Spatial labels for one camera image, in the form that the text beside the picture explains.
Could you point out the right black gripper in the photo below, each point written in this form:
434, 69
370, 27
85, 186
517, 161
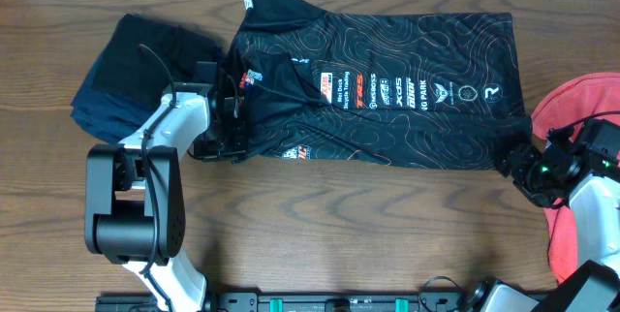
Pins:
519, 163

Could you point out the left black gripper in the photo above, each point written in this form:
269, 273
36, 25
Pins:
238, 150

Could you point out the black jersey with orange contour lines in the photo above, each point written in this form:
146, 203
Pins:
420, 91

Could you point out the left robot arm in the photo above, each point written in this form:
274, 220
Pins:
134, 205

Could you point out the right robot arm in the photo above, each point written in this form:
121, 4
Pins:
587, 181

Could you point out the folded dark navy clothes stack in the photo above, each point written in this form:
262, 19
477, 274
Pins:
125, 84

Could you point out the red shirt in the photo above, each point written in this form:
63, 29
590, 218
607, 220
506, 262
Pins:
569, 104

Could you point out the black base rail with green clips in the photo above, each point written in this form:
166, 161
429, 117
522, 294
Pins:
427, 299

